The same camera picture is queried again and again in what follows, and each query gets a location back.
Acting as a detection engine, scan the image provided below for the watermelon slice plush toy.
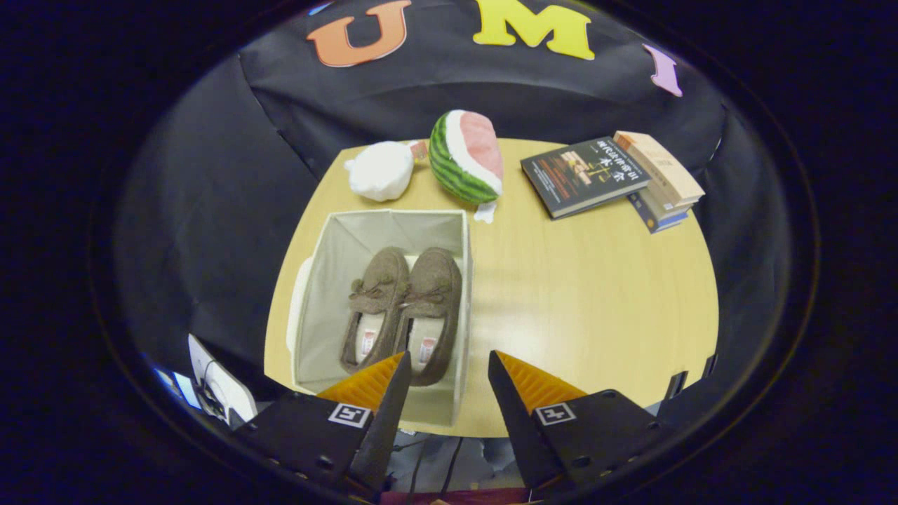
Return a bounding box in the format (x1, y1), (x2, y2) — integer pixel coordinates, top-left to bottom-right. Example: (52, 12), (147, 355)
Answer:
(429, 109), (504, 224)

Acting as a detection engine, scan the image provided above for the blue printed packet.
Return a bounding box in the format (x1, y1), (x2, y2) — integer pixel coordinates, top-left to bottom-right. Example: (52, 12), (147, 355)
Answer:
(156, 368), (203, 411)

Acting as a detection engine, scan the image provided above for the beige cover book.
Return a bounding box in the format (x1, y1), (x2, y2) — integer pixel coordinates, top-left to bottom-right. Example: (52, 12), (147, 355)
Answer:
(613, 130), (706, 208)

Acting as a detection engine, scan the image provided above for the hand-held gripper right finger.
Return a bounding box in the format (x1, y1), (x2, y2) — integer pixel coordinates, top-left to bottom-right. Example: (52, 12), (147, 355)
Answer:
(488, 349), (664, 492)

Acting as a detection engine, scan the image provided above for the white plush toy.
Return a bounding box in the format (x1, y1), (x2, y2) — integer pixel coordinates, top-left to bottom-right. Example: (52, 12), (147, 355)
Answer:
(344, 141), (427, 203)

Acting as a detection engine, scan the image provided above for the white device with cable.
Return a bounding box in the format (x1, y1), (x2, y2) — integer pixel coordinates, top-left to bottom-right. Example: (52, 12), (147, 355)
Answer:
(188, 333), (258, 429)

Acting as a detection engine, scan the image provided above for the beige fabric storage box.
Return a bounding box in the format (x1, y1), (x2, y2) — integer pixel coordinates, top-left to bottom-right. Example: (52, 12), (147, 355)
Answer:
(286, 209), (473, 429)

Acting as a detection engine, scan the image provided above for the blue cover book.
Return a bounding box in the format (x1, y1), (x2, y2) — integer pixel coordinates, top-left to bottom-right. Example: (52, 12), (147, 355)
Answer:
(628, 191), (690, 234)

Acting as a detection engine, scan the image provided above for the brown fuzzy slipper shoe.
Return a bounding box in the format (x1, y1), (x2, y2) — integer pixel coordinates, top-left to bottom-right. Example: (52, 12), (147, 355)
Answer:
(393, 247), (462, 386)
(340, 247), (410, 375)

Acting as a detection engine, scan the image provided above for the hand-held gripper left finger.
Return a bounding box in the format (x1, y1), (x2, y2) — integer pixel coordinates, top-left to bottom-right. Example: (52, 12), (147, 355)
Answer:
(235, 351), (413, 500)

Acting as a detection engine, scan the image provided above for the black cover book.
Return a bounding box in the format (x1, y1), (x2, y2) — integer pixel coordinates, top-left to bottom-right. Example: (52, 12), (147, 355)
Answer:
(521, 137), (652, 220)

